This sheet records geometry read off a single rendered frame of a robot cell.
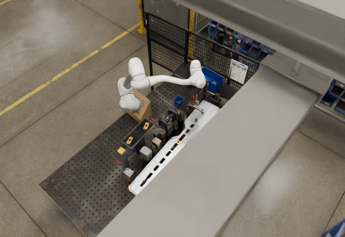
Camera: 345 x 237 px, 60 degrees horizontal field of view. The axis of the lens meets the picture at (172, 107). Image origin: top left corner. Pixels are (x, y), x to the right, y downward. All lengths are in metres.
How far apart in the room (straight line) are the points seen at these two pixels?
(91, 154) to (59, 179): 0.42
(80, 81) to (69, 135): 1.09
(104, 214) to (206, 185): 2.86
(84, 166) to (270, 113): 3.13
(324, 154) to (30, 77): 4.84
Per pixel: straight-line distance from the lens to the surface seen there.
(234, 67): 3.48
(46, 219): 4.18
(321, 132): 4.98
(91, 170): 3.49
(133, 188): 2.97
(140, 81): 2.92
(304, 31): 0.52
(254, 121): 0.48
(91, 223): 3.24
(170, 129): 3.32
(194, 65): 2.90
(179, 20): 5.20
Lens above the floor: 3.70
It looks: 52 degrees down
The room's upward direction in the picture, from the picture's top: straight up
